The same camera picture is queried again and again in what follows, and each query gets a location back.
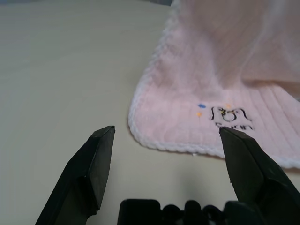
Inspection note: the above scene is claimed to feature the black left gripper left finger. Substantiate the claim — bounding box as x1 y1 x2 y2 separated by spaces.
35 125 116 225

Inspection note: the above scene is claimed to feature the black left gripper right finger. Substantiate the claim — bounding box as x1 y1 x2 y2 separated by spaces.
218 126 300 225

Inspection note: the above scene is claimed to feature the pink terry towel with embroidery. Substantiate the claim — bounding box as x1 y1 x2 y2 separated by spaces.
128 0 300 169

